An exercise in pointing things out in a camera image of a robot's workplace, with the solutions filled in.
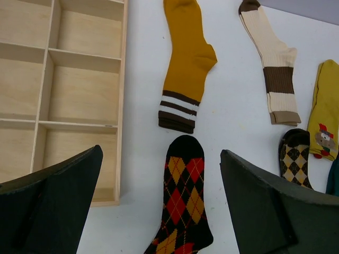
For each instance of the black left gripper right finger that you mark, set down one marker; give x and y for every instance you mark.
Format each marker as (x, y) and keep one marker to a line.
(272, 215)

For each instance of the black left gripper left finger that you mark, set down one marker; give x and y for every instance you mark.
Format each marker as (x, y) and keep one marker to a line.
(45, 211)

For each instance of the black red yellow argyle sock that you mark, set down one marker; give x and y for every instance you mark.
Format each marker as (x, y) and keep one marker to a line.
(184, 227)

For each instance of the dark green sock bear motif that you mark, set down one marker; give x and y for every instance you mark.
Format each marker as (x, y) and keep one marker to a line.
(332, 186)

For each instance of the brown yellow argyle sock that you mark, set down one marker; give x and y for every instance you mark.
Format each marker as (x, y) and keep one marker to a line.
(293, 153)

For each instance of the yellow sock bear motif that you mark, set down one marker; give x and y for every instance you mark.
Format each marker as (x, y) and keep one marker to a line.
(323, 120)

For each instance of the wooden compartment tray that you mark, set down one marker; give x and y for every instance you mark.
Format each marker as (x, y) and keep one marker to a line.
(62, 86)

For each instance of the cream sock brown stripes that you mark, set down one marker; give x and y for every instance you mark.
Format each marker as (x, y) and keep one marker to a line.
(277, 61)

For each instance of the mustard sock brown white stripes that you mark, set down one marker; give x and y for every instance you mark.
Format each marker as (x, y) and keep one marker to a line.
(191, 60)

